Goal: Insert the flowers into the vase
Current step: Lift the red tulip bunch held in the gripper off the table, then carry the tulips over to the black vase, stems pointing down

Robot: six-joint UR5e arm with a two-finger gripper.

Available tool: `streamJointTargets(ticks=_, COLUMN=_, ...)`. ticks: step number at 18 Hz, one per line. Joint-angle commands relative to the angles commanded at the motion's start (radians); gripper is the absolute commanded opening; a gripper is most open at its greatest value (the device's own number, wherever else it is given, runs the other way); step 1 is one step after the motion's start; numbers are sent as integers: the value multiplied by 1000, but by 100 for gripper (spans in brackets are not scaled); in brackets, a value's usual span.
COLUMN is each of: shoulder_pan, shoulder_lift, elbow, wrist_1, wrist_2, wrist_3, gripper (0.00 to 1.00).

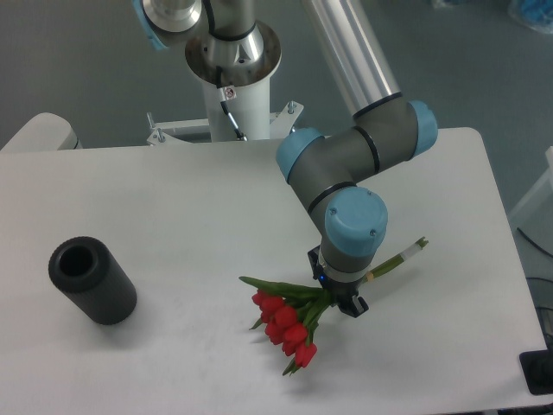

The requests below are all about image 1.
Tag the white side furniture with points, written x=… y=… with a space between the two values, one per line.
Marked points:
x=532 y=200

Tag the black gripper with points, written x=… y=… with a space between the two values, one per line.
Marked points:
x=343 y=286

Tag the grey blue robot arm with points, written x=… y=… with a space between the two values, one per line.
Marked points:
x=233 y=55

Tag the white chair back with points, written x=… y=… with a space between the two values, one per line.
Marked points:
x=43 y=132

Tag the black ribbed cylindrical vase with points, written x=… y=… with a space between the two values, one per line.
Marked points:
x=86 y=272

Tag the red tulip bouquet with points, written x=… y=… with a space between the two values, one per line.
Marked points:
x=290 y=314

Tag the blue plastic bag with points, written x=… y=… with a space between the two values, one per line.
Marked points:
x=533 y=14

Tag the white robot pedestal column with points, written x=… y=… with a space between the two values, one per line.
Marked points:
x=233 y=114

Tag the black device at table edge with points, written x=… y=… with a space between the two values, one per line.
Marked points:
x=537 y=369

